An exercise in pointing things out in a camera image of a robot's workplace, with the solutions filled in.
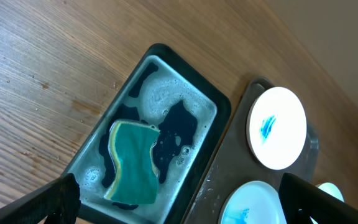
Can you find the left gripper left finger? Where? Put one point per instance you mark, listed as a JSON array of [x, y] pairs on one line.
[[56, 202]]

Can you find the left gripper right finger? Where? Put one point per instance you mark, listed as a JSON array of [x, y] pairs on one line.
[[303, 202]]

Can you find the white plate blue smear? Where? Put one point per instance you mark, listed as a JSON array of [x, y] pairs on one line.
[[253, 202]]

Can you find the green yellow sponge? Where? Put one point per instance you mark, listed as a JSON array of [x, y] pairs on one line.
[[130, 148]]

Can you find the brown serving tray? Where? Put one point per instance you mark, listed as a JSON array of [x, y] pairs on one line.
[[235, 164]]

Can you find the black soapy water tray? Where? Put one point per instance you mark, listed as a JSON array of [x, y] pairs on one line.
[[191, 114]]

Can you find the white plate blue streak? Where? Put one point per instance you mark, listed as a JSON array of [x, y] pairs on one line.
[[276, 128]]

